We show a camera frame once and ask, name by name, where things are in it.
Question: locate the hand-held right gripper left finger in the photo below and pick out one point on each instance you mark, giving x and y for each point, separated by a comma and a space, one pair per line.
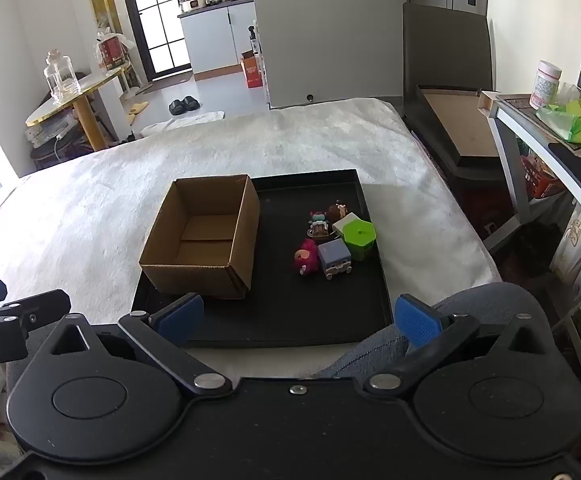
180, 316

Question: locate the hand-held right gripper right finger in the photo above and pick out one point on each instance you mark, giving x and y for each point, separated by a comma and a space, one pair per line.
416, 321

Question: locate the brown cardboard box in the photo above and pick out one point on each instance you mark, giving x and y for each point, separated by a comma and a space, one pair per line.
205, 275

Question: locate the green hexagonal container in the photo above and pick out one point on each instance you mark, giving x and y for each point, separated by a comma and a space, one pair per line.
359, 237

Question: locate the grey-blue cube toy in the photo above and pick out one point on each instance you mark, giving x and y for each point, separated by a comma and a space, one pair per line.
334, 255

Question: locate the black tray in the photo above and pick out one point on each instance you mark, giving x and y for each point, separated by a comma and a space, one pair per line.
295, 312

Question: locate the white cube toy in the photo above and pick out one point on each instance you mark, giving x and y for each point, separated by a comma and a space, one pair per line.
343, 223

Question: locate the pink bear toy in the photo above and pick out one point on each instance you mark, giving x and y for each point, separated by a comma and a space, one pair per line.
306, 259

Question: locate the brown round-head figurine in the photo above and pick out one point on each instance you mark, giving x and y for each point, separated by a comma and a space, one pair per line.
338, 210

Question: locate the white power strip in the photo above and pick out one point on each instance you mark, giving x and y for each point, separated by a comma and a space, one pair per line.
50, 130

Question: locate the white printed bag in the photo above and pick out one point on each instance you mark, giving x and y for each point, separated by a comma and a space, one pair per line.
577, 250

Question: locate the white desk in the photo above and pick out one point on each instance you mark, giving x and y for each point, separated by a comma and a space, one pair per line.
512, 160

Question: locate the white floor towel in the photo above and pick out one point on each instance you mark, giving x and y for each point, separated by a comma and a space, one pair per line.
185, 121

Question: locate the yellow slipper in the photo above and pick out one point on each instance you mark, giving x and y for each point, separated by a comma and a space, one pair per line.
131, 118
140, 107

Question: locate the black slipper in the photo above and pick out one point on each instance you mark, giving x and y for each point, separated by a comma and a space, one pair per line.
177, 107
191, 103

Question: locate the clear glass bottle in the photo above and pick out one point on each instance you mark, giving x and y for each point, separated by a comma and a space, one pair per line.
62, 80

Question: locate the round gold-edged table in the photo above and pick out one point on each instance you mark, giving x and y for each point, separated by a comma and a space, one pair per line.
88, 85

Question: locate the orange carton box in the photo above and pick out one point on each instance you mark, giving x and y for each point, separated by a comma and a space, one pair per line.
252, 72

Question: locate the green plastic bag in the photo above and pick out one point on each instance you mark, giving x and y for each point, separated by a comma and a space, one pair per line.
577, 122

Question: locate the pink-lidded white jar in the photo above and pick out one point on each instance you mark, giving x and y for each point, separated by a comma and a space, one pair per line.
545, 85

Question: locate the red box in plastic wrap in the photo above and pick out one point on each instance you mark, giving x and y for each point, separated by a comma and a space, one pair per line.
112, 52

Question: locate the white kitchen cabinet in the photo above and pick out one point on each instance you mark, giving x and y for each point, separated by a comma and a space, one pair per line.
210, 40

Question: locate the spray bottle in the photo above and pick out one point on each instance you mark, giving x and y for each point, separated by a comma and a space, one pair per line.
253, 37

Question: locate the black-framed glass door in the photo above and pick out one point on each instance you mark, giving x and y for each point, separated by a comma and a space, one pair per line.
135, 25

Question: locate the silver rice cooker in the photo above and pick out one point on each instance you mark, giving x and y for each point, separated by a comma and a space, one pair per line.
193, 4

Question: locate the black frame with brown backing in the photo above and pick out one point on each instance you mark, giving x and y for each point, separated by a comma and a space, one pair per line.
460, 125

